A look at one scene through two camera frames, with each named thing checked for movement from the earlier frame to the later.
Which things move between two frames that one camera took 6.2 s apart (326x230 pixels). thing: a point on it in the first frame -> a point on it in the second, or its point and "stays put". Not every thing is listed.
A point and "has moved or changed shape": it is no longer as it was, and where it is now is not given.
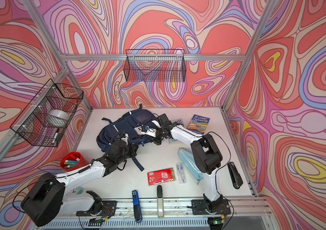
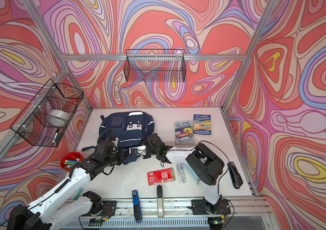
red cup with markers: x=72 y=160 stays put
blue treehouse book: x=198 y=124 has moved or changed shape
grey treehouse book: x=180 y=121 has moved or changed shape
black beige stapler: x=160 y=203 stays put
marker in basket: x=55 y=136 stays put
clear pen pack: x=181 y=176 stays put
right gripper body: x=160 y=135 -> x=150 y=150
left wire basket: x=45 y=119 stays put
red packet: x=161 y=176 stays put
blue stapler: x=137 y=211 stays put
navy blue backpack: x=126 y=124 has moved or changed shape
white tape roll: x=58 y=118 stays put
